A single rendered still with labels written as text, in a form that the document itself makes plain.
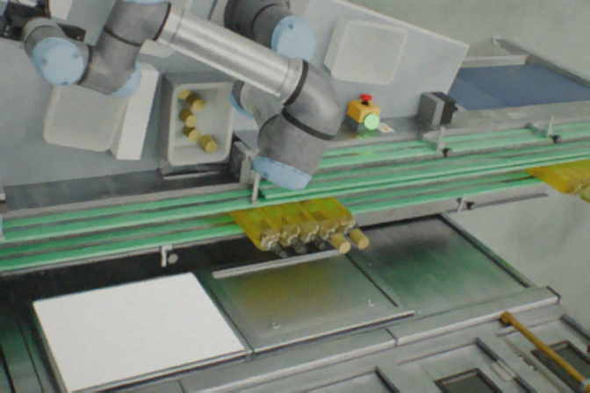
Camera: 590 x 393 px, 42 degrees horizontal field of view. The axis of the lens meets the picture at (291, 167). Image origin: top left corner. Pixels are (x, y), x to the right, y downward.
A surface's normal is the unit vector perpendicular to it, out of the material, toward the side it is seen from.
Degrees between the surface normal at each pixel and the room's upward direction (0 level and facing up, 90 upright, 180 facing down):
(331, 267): 90
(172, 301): 90
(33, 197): 90
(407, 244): 89
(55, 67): 0
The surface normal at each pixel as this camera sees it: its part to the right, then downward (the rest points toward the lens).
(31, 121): 0.48, 0.45
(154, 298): 0.15, -0.88
